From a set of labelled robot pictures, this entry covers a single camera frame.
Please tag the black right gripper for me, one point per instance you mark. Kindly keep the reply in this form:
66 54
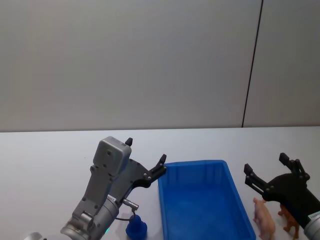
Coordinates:
290 190

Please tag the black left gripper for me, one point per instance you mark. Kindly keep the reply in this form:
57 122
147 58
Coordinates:
132 175

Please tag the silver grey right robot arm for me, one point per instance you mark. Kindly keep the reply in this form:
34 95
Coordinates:
313 226

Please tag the pink toy pig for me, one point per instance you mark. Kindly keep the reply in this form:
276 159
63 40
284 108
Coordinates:
263 217

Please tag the brown toy animal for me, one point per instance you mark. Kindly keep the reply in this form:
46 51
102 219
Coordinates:
291 222

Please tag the small blue plastic toy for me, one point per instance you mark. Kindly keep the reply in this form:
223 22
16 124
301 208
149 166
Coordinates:
136 227

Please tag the blue plastic bin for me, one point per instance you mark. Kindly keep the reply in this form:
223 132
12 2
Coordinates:
202 200

